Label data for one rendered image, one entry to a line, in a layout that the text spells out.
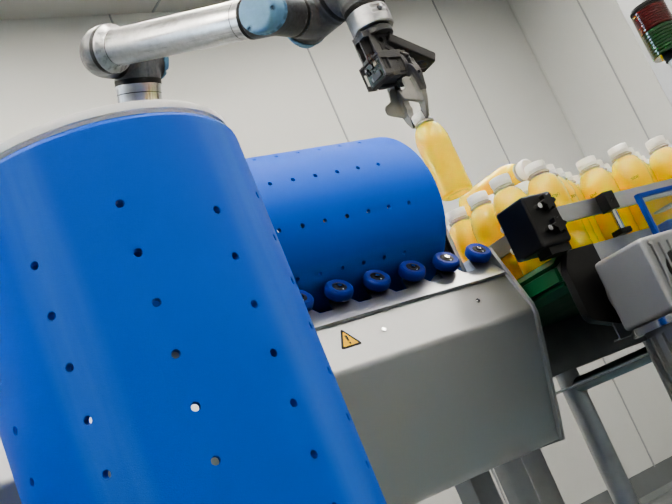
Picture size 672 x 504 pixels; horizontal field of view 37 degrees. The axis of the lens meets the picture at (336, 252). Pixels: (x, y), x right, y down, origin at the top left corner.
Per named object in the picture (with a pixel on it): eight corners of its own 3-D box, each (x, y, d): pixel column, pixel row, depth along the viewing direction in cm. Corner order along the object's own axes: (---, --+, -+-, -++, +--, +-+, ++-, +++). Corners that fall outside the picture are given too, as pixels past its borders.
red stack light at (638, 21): (634, 40, 177) (624, 22, 178) (655, 38, 181) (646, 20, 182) (660, 20, 172) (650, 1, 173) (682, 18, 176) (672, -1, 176)
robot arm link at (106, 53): (53, 30, 235) (269, -24, 194) (95, 34, 245) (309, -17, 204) (58, 79, 236) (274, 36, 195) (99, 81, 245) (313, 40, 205)
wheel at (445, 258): (426, 262, 165) (428, 252, 164) (445, 257, 168) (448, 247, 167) (444, 275, 162) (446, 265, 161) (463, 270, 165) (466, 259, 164)
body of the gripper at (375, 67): (368, 96, 200) (346, 45, 203) (401, 91, 205) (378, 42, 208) (388, 76, 194) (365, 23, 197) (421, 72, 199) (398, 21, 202)
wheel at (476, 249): (458, 254, 170) (460, 244, 169) (477, 249, 172) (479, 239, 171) (476, 266, 167) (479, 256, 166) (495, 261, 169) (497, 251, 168)
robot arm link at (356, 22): (371, 25, 210) (396, -2, 203) (380, 44, 209) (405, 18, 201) (338, 27, 205) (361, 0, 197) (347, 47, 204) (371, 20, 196)
